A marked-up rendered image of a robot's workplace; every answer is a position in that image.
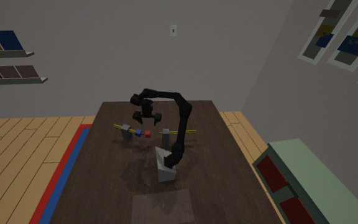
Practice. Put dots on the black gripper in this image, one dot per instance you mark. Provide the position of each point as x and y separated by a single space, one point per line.
147 114

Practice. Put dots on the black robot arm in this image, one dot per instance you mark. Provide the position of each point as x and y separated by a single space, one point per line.
185 109

